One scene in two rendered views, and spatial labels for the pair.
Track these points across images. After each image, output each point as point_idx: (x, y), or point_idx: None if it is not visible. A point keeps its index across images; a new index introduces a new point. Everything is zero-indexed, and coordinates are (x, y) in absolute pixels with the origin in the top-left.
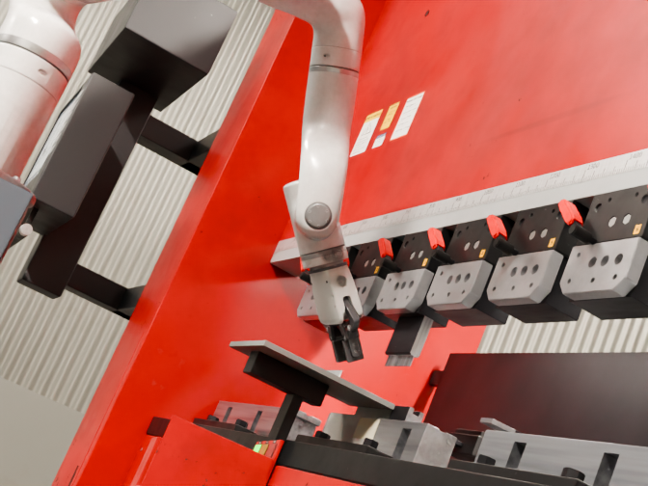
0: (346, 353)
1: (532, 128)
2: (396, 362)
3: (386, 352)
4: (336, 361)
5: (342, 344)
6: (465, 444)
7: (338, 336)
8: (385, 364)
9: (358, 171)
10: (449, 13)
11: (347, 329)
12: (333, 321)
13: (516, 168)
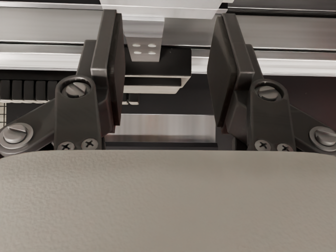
0: (98, 32)
1: None
2: (155, 124)
3: (211, 147)
4: (234, 14)
5: (219, 90)
6: (125, 60)
7: (234, 119)
8: (213, 117)
9: None
10: None
11: (18, 128)
12: (113, 159)
13: None
